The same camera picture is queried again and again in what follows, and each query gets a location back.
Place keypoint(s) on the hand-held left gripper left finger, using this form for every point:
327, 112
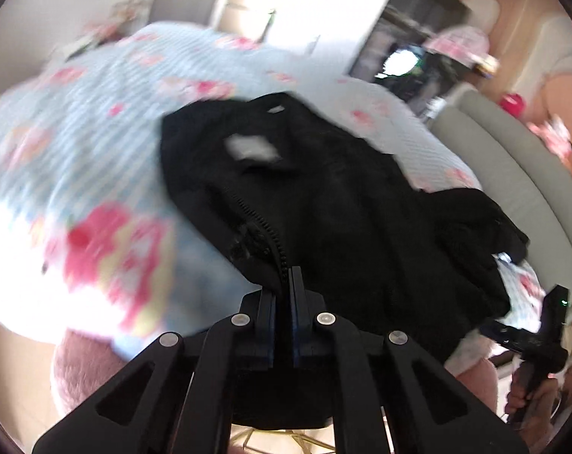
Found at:
267, 331

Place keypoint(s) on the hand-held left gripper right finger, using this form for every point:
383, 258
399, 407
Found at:
298, 331

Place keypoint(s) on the black zip jacket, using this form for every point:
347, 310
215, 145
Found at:
338, 208

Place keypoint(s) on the person's right hand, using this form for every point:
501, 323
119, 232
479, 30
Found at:
543, 406

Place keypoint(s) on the folded black garment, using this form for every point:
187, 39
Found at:
484, 227

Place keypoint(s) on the grey padded headboard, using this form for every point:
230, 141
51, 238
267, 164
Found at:
513, 175

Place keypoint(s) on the pink fluffy bed sheet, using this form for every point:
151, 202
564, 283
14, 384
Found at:
87, 373

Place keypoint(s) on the pink and white cat plush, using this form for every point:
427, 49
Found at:
553, 135

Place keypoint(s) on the blue checked cartoon blanket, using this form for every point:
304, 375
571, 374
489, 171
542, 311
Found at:
101, 151

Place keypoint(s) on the red plush toy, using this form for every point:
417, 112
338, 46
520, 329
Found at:
512, 104

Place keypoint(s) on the white wardrobe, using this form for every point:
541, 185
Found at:
333, 9

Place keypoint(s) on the beige refrigerator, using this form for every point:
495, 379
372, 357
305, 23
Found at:
248, 4

